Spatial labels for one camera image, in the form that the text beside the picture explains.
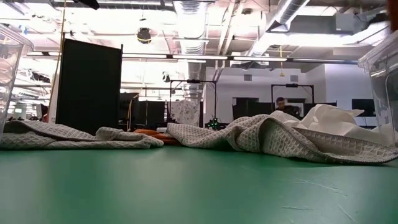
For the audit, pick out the clear plastic bin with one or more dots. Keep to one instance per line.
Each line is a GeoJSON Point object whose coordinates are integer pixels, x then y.
{"type": "Point", "coordinates": [9, 77]}
{"type": "Point", "coordinates": [382, 93]}

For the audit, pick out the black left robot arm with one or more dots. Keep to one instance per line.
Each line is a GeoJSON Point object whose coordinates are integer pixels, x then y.
{"type": "Point", "coordinates": [88, 3]}

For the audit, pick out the plain white towel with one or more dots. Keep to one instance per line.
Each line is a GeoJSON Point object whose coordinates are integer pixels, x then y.
{"type": "Point", "coordinates": [326, 121]}

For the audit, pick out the silver air duct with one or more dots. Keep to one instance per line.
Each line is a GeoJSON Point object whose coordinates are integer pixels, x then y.
{"type": "Point", "coordinates": [191, 31]}
{"type": "Point", "coordinates": [286, 15]}

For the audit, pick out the floral print cloth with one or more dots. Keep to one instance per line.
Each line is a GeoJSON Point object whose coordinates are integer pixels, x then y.
{"type": "Point", "coordinates": [186, 112]}

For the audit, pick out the black wall monitor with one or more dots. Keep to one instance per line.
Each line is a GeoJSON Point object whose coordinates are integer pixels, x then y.
{"type": "Point", "coordinates": [363, 107]}

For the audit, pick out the black round ceiling device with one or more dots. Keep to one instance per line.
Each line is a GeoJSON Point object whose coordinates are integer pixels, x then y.
{"type": "Point", "coordinates": [144, 35]}

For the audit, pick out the person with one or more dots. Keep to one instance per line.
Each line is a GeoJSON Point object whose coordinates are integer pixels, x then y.
{"type": "Point", "coordinates": [284, 107]}

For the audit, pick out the robot with green lights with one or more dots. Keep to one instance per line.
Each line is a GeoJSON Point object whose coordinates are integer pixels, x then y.
{"type": "Point", "coordinates": [214, 124]}

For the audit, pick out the light grey waffle towel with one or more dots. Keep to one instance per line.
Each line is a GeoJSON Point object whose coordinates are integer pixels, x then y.
{"type": "Point", "coordinates": [280, 140]}
{"type": "Point", "coordinates": [62, 137]}

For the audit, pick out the black partition panel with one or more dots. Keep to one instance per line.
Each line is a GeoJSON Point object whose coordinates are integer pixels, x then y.
{"type": "Point", "coordinates": [90, 87]}

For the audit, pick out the green table mat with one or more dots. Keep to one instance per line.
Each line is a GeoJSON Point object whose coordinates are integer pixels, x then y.
{"type": "Point", "coordinates": [186, 186]}

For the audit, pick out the long ceiling light bar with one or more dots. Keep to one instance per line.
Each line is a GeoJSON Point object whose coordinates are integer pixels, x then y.
{"type": "Point", "coordinates": [199, 57]}

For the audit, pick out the black stand frame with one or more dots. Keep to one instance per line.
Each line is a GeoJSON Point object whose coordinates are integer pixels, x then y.
{"type": "Point", "coordinates": [192, 81]}
{"type": "Point", "coordinates": [292, 85]}

